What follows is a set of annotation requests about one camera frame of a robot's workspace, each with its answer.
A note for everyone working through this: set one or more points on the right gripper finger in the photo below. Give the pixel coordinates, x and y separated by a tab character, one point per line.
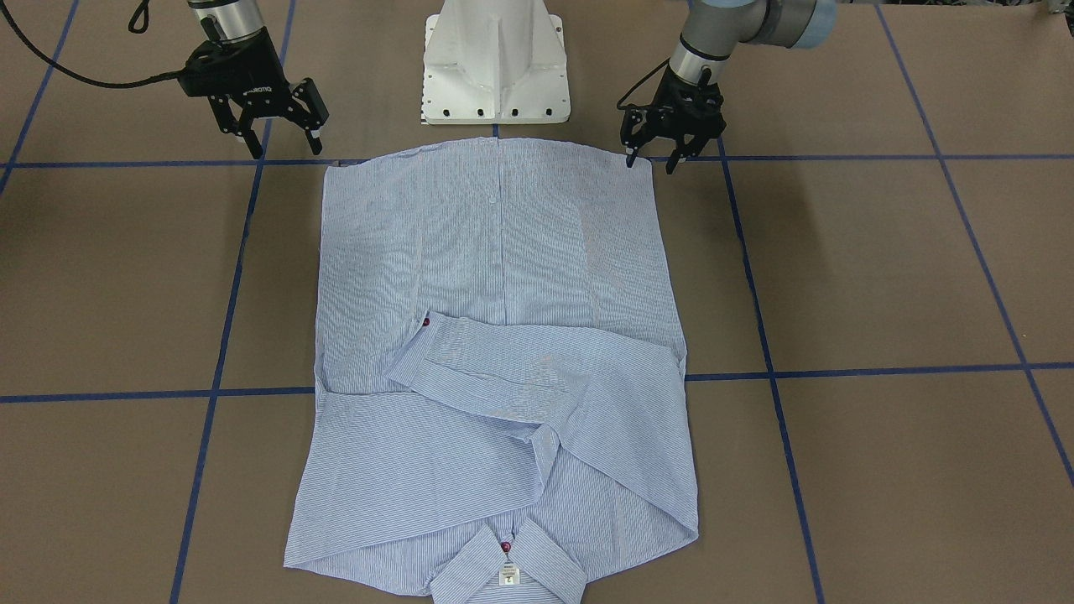
307	110
242	127

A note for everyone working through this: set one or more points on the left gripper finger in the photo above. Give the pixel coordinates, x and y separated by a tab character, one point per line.
633	133
685	148

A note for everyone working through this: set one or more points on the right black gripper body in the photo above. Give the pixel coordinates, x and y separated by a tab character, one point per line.
254	85

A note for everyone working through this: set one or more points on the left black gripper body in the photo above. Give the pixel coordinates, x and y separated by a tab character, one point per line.
711	122

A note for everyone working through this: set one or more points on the light blue striped shirt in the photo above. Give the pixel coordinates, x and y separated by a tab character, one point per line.
500	376

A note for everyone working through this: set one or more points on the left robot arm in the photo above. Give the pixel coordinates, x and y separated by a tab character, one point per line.
714	29

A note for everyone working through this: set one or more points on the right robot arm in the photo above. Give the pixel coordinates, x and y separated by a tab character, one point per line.
228	20

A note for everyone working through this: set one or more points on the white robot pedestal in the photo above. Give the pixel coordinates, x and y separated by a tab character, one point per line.
495	63

